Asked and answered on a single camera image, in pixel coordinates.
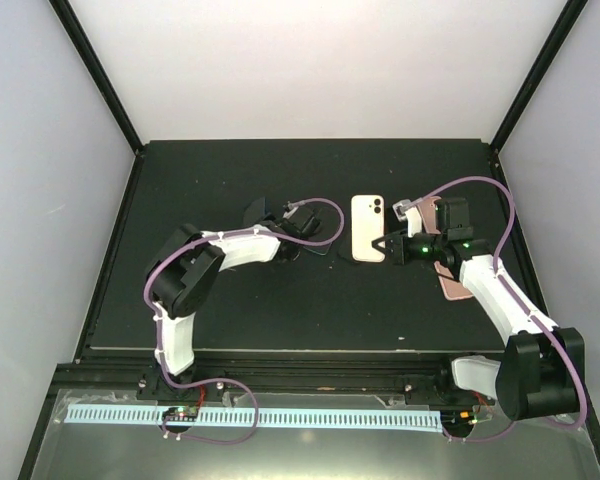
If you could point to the cream phone case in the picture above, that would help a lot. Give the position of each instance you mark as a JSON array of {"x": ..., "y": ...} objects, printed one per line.
[{"x": 367, "y": 225}]

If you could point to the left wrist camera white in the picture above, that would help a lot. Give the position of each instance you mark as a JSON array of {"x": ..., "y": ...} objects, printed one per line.
[{"x": 293, "y": 210}]

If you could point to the right black corner post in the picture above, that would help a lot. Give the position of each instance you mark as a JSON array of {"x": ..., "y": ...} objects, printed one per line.
[{"x": 552, "y": 45}]

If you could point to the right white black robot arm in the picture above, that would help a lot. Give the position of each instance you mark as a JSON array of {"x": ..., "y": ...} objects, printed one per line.
[{"x": 539, "y": 373}]

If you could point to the black corner post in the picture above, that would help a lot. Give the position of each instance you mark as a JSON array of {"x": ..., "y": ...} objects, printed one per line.
[
  {"x": 552, "y": 45},
  {"x": 71, "y": 24}
]

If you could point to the white slotted cable duct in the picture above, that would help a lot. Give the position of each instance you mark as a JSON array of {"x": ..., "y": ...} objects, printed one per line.
[{"x": 289, "y": 418}]

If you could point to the black aluminium rail frame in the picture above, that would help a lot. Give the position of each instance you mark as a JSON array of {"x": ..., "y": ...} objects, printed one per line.
[{"x": 353, "y": 374}]

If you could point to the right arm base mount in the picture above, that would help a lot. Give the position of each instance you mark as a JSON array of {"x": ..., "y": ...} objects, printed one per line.
[{"x": 437, "y": 389}]

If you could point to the left black corner post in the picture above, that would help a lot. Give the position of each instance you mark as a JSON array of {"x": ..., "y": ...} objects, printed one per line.
[{"x": 71, "y": 24}]

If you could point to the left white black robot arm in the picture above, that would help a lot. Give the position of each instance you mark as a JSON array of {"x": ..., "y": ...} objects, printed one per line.
[{"x": 180, "y": 279}]

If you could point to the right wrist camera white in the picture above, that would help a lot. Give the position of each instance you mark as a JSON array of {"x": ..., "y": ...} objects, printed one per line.
[{"x": 408, "y": 216}]

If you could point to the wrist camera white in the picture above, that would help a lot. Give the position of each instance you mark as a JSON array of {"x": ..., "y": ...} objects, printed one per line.
[
  {"x": 408, "y": 216},
  {"x": 293, "y": 210}
]

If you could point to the bare black phone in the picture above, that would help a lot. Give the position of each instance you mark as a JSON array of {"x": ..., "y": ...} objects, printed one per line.
[{"x": 344, "y": 252}]

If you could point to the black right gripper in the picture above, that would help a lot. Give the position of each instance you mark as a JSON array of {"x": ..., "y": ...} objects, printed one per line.
[{"x": 398, "y": 252}]

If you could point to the pink phone case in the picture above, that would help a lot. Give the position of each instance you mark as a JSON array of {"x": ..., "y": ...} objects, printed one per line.
[{"x": 427, "y": 209}]

